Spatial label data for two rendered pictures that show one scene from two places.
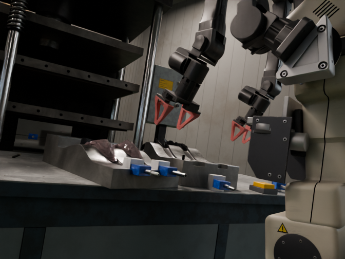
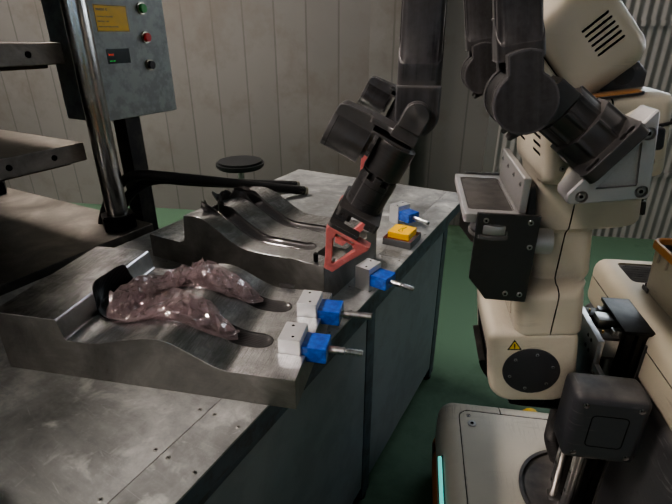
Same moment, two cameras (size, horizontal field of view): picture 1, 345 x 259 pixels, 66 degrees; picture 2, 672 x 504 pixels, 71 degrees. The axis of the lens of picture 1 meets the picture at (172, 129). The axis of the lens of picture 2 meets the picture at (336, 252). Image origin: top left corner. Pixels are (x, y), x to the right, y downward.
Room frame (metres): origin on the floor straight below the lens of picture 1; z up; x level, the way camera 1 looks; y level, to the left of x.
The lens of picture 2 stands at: (0.22, 0.39, 1.31)
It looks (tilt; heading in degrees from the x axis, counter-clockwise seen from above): 25 degrees down; 327
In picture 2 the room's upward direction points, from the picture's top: straight up
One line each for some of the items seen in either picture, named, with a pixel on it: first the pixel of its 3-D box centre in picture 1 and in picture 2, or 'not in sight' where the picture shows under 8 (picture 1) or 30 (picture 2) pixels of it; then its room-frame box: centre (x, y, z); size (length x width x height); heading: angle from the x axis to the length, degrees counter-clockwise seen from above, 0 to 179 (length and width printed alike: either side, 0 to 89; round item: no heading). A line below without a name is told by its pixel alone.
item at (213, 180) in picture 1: (223, 185); (386, 280); (0.90, -0.20, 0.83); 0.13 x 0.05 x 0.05; 20
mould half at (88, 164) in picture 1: (106, 158); (180, 314); (0.97, 0.22, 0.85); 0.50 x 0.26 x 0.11; 45
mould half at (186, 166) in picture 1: (179, 161); (262, 231); (1.21, -0.05, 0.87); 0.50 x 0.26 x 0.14; 28
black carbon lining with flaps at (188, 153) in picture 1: (180, 150); (263, 215); (1.19, -0.05, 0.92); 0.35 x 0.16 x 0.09; 28
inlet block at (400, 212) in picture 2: (280, 186); (411, 216); (1.17, -0.50, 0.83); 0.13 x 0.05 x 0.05; 5
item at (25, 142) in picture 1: (42, 136); not in sight; (1.66, 0.80, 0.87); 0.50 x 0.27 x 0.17; 28
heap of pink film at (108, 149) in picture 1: (110, 146); (180, 291); (0.97, 0.22, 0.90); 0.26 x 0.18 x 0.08; 45
